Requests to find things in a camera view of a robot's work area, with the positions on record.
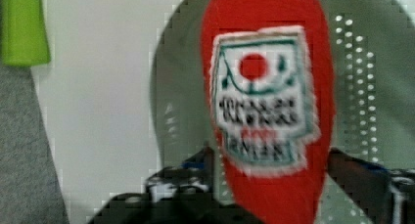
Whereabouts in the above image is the red plush ketchup bottle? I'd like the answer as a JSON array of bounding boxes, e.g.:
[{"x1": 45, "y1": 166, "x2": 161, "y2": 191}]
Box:
[{"x1": 201, "y1": 0, "x2": 335, "y2": 224}]

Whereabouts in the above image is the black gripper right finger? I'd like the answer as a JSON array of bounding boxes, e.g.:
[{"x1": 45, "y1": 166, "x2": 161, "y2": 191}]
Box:
[{"x1": 327, "y1": 149, "x2": 415, "y2": 224}]

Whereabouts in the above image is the bright green object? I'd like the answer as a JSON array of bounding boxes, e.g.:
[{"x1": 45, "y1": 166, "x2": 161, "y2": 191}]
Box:
[{"x1": 1, "y1": 0, "x2": 51, "y2": 67}]

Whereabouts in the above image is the grey cloth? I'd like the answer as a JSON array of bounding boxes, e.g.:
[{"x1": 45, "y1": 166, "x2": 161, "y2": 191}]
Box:
[{"x1": 0, "y1": 67, "x2": 69, "y2": 224}]

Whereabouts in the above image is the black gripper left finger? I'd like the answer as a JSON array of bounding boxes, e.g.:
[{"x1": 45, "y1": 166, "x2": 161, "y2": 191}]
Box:
[{"x1": 87, "y1": 147, "x2": 261, "y2": 224}]

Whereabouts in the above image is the green perforated strainer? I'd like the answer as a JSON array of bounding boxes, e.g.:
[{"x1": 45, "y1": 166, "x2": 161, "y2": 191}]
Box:
[{"x1": 151, "y1": 0, "x2": 414, "y2": 224}]

